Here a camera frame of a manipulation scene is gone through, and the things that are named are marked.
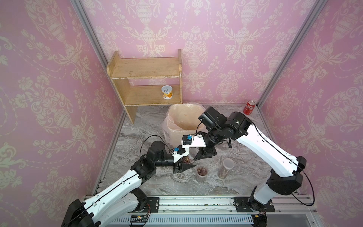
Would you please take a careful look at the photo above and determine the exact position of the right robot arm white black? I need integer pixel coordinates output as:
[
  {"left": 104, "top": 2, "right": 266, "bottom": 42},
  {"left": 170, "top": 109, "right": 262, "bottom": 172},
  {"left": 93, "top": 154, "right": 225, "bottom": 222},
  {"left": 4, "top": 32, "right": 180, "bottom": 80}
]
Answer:
[{"left": 193, "top": 107, "right": 306, "bottom": 211}]

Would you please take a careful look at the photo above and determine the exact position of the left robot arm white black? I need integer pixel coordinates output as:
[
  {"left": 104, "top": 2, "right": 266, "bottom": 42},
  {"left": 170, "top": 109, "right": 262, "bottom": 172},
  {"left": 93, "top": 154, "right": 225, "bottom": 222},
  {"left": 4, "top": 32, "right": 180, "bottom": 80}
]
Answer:
[{"left": 61, "top": 141, "right": 194, "bottom": 227}]

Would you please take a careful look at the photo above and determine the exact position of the clear plastic bin liner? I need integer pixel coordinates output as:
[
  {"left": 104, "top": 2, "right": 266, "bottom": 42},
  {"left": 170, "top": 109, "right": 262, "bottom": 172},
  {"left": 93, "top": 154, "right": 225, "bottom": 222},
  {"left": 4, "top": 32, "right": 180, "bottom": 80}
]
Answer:
[{"left": 161, "top": 102, "right": 209, "bottom": 147}]

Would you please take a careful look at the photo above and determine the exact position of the red cola can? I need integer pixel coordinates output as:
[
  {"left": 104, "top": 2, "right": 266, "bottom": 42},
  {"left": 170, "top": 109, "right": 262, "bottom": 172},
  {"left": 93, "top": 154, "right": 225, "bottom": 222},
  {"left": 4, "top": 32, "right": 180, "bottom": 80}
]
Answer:
[{"left": 243, "top": 100, "right": 256, "bottom": 115}]

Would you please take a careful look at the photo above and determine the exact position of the yellow white can on shelf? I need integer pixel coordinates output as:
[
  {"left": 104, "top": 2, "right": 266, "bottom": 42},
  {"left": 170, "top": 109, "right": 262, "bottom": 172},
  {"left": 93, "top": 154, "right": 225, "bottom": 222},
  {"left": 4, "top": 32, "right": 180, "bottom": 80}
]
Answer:
[{"left": 161, "top": 85, "right": 173, "bottom": 100}]

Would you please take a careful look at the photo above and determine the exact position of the wooden two-tier shelf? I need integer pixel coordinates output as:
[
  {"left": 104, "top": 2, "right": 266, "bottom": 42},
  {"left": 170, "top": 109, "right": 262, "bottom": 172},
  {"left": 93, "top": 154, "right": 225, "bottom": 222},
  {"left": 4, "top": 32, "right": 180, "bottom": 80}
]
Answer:
[{"left": 106, "top": 49, "right": 183, "bottom": 124}]

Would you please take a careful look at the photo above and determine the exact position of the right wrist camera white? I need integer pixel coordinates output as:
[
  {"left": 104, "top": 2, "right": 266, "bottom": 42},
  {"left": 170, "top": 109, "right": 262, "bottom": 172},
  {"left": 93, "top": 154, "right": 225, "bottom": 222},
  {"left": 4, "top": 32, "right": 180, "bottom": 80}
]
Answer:
[{"left": 181, "top": 134, "right": 206, "bottom": 149}]

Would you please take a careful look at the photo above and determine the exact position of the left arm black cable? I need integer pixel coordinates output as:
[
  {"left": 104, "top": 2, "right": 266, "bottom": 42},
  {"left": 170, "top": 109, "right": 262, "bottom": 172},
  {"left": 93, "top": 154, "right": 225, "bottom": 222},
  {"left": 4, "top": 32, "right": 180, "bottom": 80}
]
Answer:
[{"left": 138, "top": 134, "right": 172, "bottom": 159}]

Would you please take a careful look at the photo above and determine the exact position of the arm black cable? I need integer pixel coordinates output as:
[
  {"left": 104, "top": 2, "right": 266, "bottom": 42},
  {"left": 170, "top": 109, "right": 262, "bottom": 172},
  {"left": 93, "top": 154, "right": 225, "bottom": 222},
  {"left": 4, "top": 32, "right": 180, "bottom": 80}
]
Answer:
[
  {"left": 252, "top": 124, "right": 315, "bottom": 207},
  {"left": 138, "top": 134, "right": 172, "bottom": 159}
]

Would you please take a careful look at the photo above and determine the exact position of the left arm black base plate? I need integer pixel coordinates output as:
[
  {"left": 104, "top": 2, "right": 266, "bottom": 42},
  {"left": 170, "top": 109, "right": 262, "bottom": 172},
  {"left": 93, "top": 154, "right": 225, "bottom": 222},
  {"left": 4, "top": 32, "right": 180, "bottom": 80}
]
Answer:
[{"left": 134, "top": 197, "right": 160, "bottom": 213}]

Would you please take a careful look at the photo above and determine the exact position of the aluminium mounting rail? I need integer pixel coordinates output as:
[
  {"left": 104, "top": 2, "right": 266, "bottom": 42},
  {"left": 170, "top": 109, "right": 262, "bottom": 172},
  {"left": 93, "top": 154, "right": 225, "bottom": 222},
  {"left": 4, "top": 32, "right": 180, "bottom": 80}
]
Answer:
[{"left": 109, "top": 195, "right": 323, "bottom": 227}]

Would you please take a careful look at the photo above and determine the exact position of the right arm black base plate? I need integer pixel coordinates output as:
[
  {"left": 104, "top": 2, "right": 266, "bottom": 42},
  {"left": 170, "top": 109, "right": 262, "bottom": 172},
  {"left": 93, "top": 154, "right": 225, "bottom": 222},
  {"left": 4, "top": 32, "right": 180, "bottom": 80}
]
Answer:
[{"left": 233, "top": 196, "right": 276, "bottom": 213}]

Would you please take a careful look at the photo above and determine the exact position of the small circuit board with wires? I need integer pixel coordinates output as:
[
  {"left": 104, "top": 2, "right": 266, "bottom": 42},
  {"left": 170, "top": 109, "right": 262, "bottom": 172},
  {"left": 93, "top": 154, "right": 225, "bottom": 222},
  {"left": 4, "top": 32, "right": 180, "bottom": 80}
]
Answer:
[{"left": 130, "top": 214, "right": 150, "bottom": 227}]

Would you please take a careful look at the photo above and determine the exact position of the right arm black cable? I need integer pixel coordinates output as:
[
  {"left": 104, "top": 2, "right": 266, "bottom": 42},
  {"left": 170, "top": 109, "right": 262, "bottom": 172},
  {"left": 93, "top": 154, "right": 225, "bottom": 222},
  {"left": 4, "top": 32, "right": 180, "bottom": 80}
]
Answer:
[{"left": 252, "top": 124, "right": 315, "bottom": 207}]

